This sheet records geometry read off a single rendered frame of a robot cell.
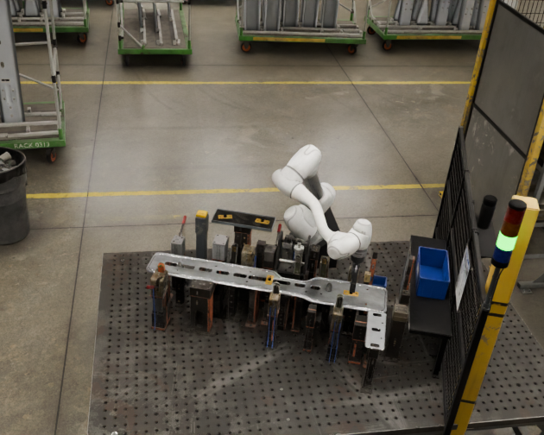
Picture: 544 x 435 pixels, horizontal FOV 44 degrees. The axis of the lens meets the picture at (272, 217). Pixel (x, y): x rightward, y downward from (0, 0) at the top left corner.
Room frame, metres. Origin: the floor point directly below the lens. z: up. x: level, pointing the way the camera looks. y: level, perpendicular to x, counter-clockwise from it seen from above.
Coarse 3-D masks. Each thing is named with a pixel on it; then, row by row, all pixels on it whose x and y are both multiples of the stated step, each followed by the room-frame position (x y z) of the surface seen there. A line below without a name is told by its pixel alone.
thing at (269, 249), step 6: (270, 246) 3.21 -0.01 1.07; (276, 246) 3.22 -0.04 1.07; (264, 252) 3.15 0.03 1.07; (270, 252) 3.15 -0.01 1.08; (264, 258) 3.15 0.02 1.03; (270, 258) 3.14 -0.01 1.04; (264, 264) 3.15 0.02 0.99; (270, 264) 3.14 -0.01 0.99; (264, 294) 3.15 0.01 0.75; (264, 300) 3.15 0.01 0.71
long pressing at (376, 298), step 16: (160, 256) 3.13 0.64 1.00; (176, 256) 3.14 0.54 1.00; (176, 272) 2.99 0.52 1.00; (192, 272) 3.00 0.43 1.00; (208, 272) 3.02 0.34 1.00; (240, 272) 3.04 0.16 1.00; (256, 272) 3.05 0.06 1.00; (272, 272) 3.06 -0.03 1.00; (256, 288) 2.91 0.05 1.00; (272, 288) 2.91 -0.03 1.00; (288, 288) 2.92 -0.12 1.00; (304, 288) 2.93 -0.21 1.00; (320, 288) 2.94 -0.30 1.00; (336, 288) 2.95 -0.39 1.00; (368, 288) 2.98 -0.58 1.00; (384, 288) 2.98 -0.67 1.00; (352, 304) 2.83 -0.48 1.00; (368, 304) 2.84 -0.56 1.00; (384, 304) 2.85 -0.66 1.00
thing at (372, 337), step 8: (368, 312) 2.77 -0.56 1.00; (376, 312) 2.77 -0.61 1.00; (368, 320) 2.70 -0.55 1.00; (376, 320) 2.71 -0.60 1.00; (384, 320) 2.71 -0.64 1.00; (368, 328) 2.64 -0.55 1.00; (376, 328) 2.65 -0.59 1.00; (384, 328) 2.65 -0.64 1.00; (368, 336) 2.58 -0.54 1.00; (376, 336) 2.59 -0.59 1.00; (384, 336) 2.59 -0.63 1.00; (368, 344) 2.52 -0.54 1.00; (384, 344) 2.53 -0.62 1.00
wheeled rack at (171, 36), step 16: (128, 0) 8.66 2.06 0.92; (144, 0) 8.71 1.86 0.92; (160, 0) 8.76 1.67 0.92; (128, 16) 10.04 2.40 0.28; (144, 16) 9.99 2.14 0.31; (160, 16) 10.12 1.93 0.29; (176, 16) 10.23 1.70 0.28; (128, 32) 8.65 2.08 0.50; (144, 32) 9.27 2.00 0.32; (160, 32) 9.32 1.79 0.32; (176, 32) 9.37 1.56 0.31; (128, 48) 8.66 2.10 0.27; (144, 48) 8.70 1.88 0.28; (160, 48) 8.75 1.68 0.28; (176, 48) 8.80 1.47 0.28; (128, 64) 8.68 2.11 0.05
